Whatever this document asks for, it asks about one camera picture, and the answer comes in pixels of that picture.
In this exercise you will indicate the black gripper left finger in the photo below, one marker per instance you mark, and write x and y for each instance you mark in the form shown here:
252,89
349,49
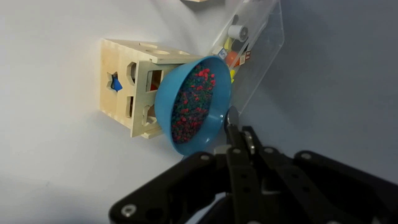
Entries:
245,188

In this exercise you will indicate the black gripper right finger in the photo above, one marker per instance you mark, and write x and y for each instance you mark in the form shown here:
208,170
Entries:
293,183

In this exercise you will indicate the colourful beads in bowl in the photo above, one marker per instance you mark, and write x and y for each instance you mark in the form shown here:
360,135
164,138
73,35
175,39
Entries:
191,104

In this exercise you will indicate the blue plastic bowl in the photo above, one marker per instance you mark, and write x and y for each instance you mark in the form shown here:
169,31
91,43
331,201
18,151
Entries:
221,94

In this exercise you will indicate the small wooden crate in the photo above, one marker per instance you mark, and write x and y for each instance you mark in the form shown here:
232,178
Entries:
199,2

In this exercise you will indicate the yellow toy block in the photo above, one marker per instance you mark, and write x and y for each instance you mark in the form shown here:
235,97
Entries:
232,74

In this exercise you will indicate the red toy block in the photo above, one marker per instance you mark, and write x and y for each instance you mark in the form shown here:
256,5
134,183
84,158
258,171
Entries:
232,59

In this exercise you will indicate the clear plastic storage bin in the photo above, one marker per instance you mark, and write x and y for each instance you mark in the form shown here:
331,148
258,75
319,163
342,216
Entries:
266,36

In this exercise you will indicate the grey toy cylinder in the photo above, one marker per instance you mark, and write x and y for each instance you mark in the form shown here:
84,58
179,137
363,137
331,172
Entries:
237,33

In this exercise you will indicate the wooden shape sorter box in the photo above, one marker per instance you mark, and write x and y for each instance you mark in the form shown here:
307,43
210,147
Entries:
130,74

